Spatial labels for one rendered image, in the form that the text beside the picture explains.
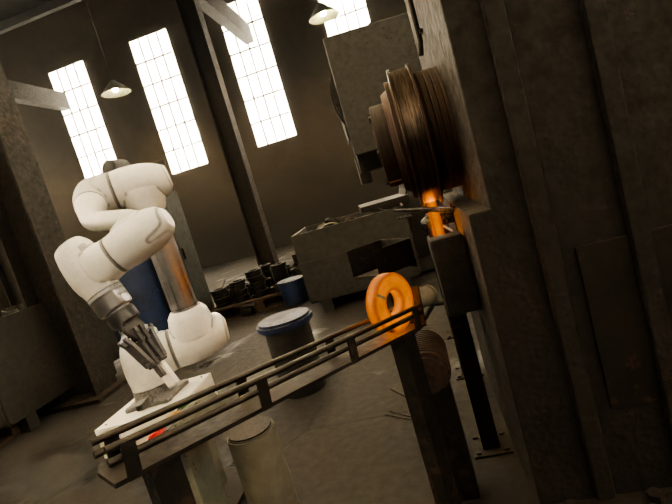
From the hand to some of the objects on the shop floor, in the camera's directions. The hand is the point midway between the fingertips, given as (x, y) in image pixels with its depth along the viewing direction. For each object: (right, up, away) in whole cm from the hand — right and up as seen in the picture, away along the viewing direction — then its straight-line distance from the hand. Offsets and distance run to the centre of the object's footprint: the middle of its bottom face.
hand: (166, 374), depth 120 cm
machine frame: (+141, -25, +45) cm, 150 cm away
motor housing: (+83, -45, +24) cm, 97 cm away
